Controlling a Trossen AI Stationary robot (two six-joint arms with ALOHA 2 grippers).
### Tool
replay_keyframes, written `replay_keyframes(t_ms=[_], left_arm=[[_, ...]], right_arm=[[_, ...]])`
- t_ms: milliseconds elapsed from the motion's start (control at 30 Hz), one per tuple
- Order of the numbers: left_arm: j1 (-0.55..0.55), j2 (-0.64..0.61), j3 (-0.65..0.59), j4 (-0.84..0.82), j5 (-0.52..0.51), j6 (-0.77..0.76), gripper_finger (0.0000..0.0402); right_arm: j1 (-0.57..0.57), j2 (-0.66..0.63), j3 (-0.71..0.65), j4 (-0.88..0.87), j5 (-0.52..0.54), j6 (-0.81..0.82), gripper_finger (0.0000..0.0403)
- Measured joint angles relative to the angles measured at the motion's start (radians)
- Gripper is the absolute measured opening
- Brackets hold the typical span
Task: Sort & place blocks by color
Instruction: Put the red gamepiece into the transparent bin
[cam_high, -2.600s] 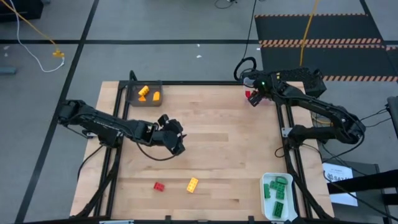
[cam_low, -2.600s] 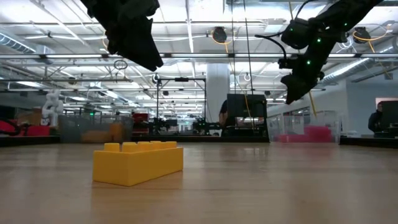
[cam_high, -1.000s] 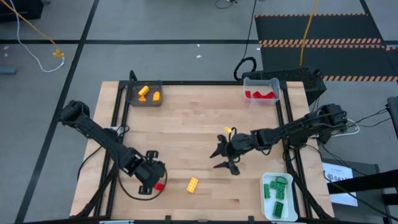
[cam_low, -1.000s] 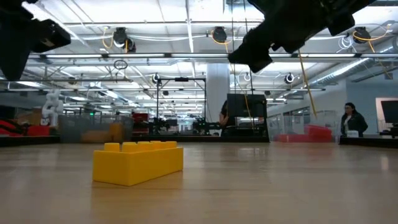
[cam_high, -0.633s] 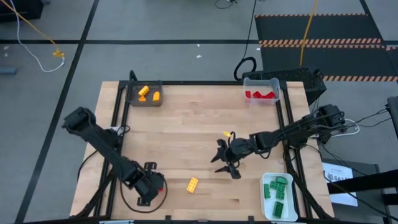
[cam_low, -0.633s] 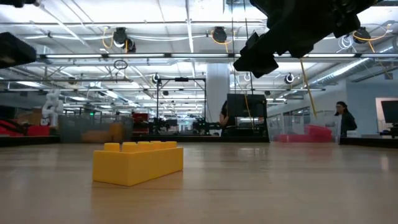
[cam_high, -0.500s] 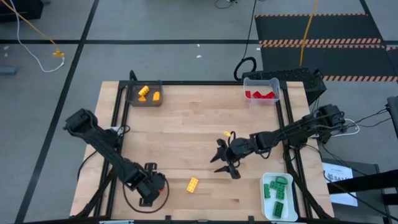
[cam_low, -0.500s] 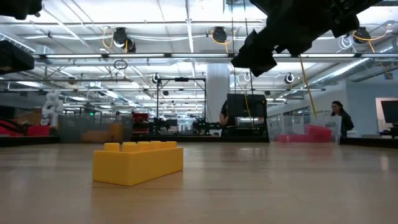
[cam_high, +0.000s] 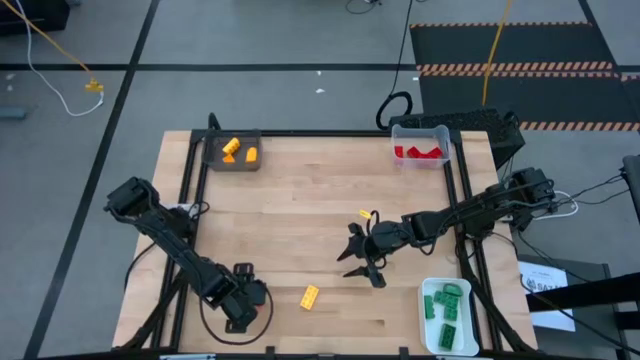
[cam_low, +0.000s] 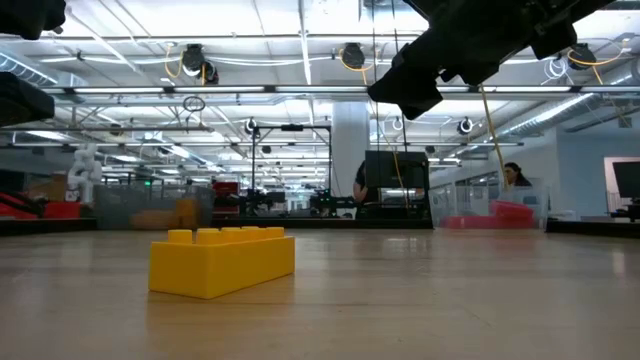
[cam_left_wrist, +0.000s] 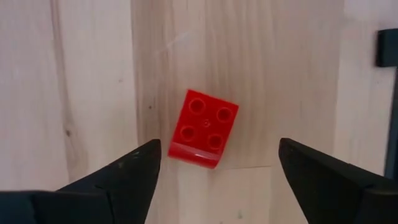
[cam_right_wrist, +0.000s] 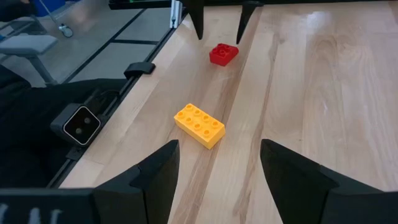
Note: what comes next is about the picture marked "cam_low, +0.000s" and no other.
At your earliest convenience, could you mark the white square pillar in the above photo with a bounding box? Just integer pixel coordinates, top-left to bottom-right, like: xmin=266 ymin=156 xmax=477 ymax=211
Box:
xmin=332 ymin=102 xmax=371 ymax=201

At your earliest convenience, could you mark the yellow hanging cable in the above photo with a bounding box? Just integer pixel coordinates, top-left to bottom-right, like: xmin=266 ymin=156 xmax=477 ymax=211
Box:
xmin=477 ymin=83 xmax=510 ymax=190

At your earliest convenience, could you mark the black frame robot station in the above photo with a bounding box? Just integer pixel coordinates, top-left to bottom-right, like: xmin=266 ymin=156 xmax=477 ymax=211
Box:
xmin=251 ymin=123 xmax=333 ymax=221

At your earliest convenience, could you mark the thin black hanging cable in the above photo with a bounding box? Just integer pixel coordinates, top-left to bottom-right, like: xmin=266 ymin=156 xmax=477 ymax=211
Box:
xmin=370 ymin=0 xmax=381 ymax=151

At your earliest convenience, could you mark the red rectangular block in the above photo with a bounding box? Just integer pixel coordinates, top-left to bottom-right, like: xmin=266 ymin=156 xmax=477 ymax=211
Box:
xmin=464 ymin=214 xmax=501 ymax=230

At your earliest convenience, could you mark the grey translucent bin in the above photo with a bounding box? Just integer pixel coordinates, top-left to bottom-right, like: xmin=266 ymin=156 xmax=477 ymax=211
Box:
xmin=94 ymin=183 xmax=216 ymax=231

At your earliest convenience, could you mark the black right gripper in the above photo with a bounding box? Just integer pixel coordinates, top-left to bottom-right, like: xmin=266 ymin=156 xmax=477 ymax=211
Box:
xmin=367 ymin=0 xmax=616 ymax=121

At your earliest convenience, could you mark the black aluminium table frame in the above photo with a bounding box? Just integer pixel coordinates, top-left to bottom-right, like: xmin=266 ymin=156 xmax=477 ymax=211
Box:
xmin=0 ymin=217 xmax=640 ymax=237

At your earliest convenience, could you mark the cardboard box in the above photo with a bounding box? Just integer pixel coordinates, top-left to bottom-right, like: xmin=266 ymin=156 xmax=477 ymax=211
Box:
xmin=27 ymin=173 xmax=69 ymax=201

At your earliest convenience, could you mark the red tool cabinet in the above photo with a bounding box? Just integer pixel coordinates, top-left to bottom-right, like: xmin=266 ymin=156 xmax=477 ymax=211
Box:
xmin=212 ymin=180 xmax=241 ymax=220

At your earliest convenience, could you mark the silver ventilation duct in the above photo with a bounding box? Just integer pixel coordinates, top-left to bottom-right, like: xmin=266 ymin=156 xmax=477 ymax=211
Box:
xmin=0 ymin=52 xmax=59 ymax=87
xmin=494 ymin=59 xmax=640 ymax=141

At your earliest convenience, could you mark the white robot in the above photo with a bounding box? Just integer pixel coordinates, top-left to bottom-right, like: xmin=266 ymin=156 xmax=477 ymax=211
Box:
xmin=66 ymin=144 xmax=104 ymax=206

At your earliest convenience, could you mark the black monitor cart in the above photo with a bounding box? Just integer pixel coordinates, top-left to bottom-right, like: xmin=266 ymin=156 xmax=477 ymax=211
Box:
xmin=364 ymin=149 xmax=432 ymax=221

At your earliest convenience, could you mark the person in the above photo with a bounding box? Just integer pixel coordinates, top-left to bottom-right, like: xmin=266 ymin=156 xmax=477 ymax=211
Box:
xmin=502 ymin=161 xmax=534 ymax=189
xmin=352 ymin=160 xmax=369 ymax=220

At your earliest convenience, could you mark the clear plastic bin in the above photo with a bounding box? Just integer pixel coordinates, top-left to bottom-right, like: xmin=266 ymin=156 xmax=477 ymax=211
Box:
xmin=428 ymin=177 xmax=550 ymax=231

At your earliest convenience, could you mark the black desktop monitor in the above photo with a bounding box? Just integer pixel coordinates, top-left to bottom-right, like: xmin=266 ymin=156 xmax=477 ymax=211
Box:
xmin=612 ymin=160 xmax=640 ymax=200

